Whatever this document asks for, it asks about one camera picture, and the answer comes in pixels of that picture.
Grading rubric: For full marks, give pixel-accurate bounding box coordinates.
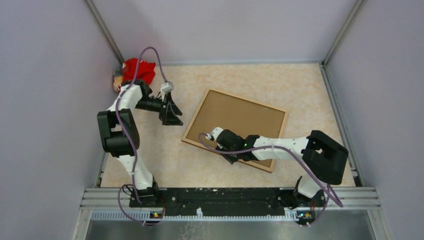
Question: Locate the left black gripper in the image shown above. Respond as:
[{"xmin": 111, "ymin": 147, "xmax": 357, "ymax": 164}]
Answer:
[{"xmin": 135, "ymin": 91, "xmax": 183, "ymax": 126}]

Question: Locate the wooden picture frame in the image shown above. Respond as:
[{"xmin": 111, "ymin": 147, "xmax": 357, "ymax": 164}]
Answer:
[{"xmin": 181, "ymin": 87, "xmax": 288, "ymax": 174}]

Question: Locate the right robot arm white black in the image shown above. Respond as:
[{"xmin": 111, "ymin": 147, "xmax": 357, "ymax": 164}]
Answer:
[{"xmin": 207, "ymin": 127, "xmax": 349, "ymax": 206}]

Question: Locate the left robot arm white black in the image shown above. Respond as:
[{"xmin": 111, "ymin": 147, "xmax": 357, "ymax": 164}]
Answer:
[{"xmin": 97, "ymin": 80, "xmax": 184, "ymax": 207}]

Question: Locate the red cloth doll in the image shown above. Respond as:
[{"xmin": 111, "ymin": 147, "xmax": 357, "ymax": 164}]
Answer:
[{"xmin": 113, "ymin": 58, "xmax": 156, "ymax": 93}]

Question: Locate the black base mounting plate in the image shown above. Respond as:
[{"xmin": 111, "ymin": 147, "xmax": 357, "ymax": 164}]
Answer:
[{"xmin": 129, "ymin": 187, "xmax": 325, "ymax": 217}]

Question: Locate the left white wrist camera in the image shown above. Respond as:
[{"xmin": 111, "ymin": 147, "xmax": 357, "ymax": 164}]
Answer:
[{"xmin": 160, "ymin": 81, "xmax": 175, "ymax": 95}]

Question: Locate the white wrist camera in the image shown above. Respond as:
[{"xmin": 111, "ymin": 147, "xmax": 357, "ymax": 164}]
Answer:
[
  {"xmin": 206, "ymin": 127, "xmax": 224, "ymax": 142},
  {"xmin": 160, "ymin": 81, "xmax": 175, "ymax": 95}
]

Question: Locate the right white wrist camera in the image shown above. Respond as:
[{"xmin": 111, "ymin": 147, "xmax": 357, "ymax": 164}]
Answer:
[{"xmin": 206, "ymin": 127, "xmax": 224, "ymax": 142}]

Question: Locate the aluminium front rail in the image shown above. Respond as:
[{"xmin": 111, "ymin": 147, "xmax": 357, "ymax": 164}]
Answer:
[{"xmin": 72, "ymin": 187, "xmax": 392, "ymax": 240}]

